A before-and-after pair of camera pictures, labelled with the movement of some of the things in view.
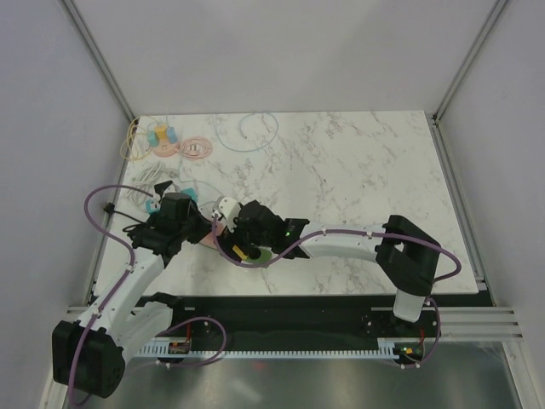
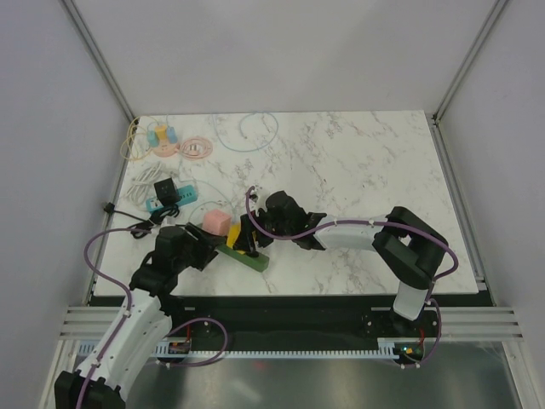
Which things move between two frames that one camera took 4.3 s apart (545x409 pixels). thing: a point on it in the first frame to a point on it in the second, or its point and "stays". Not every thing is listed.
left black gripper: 203,229 to 205,244
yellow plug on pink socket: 161,132 stays
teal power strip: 152,206 stays
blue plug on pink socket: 172,135 stays
